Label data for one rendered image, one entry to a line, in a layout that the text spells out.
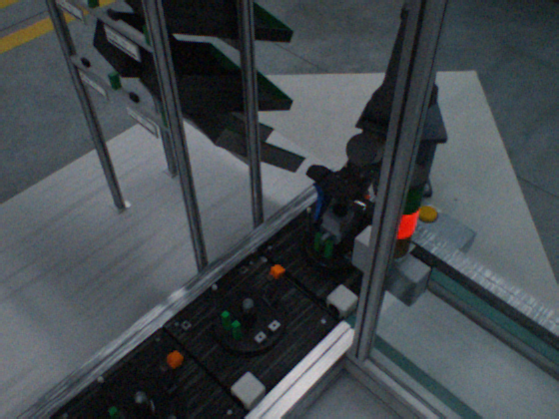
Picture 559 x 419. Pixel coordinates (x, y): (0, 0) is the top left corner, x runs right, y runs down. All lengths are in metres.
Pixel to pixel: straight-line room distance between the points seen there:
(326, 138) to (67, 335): 0.84
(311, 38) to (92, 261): 2.47
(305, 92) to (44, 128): 1.75
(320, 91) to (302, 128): 0.18
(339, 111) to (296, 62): 1.70
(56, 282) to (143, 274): 0.19
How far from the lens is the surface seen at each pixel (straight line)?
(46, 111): 3.33
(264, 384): 1.09
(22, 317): 1.40
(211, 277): 1.23
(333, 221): 1.15
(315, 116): 1.72
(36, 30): 3.99
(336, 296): 1.16
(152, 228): 1.46
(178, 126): 1.00
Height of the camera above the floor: 1.97
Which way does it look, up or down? 49 degrees down
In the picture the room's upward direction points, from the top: 1 degrees counter-clockwise
